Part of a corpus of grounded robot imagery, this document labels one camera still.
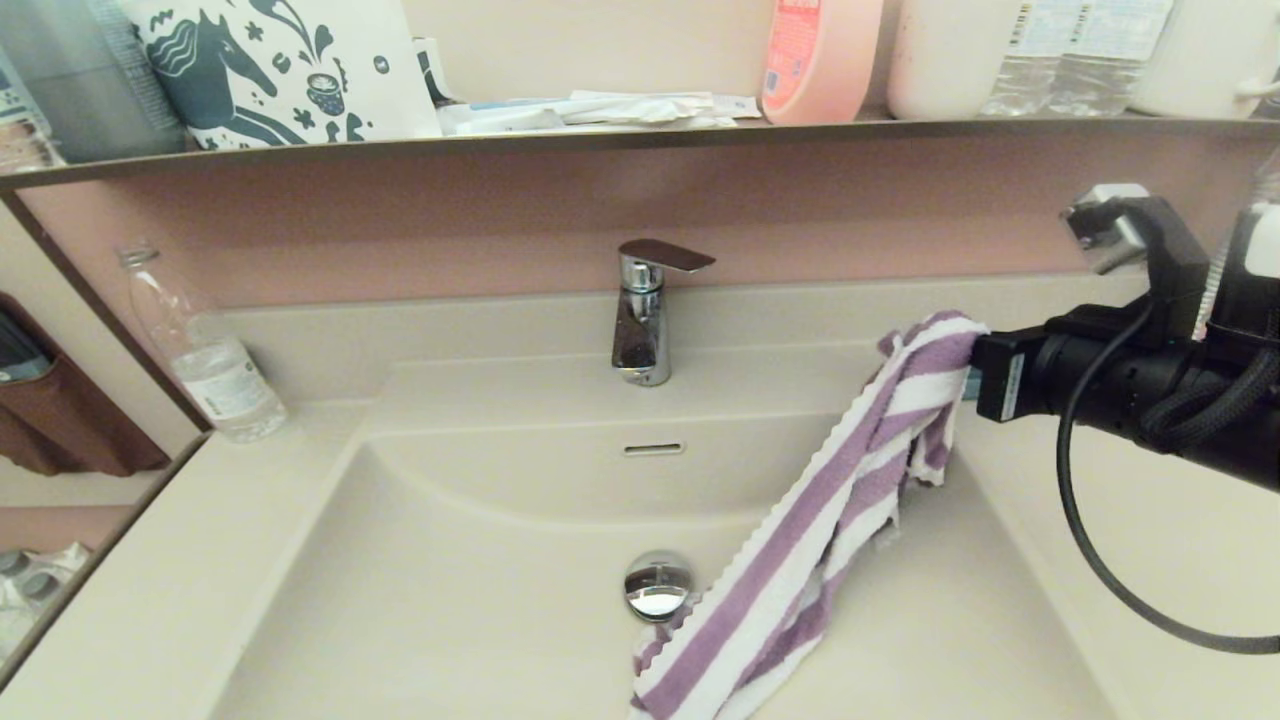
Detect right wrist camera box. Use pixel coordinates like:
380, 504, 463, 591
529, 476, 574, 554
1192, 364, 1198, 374
1062, 183, 1211, 326

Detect white packets on shelf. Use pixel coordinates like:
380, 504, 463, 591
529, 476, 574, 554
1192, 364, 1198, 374
565, 92, 719, 129

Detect grey translucent container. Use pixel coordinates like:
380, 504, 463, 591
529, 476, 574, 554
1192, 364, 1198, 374
0, 0, 189, 166

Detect patterned paper packet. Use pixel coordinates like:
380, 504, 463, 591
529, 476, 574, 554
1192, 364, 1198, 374
0, 50, 66, 173

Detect white bag with horse print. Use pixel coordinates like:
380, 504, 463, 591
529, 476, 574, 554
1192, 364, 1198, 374
120, 0, 444, 153

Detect white ceramic sink basin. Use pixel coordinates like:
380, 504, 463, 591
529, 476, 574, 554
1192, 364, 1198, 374
188, 340, 1131, 720

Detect purple white striped towel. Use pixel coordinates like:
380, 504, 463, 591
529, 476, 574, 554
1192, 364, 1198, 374
628, 310, 991, 720

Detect pink plastic bottle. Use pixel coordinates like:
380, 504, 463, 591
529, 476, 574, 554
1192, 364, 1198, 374
760, 0, 885, 127

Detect clear bottle with white label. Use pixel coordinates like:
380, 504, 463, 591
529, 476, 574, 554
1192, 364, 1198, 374
118, 243, 289, 444

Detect chrome sink faucet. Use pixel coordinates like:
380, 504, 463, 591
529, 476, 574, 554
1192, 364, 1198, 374
610, 238, 717, 389

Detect large white plastic jug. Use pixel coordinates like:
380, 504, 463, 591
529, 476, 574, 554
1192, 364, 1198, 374
886, 0, 1011, 121

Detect white kettle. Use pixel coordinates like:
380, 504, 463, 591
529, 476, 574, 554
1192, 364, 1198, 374
1128, 0, 1280, 121

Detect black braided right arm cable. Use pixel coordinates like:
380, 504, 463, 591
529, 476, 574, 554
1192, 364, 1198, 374
1138, 345, 1280, 453

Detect chrome drain stopper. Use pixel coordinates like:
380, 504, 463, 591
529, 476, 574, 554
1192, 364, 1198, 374
623, 550, 694, 623

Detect clear plastic water bottle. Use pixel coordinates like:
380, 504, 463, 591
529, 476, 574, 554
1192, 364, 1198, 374
978, 0, 1063, 119
1042, 0, 1176, 119

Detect white sachet packet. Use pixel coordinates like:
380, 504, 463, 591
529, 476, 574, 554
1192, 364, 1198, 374
438, 105, 571, 139

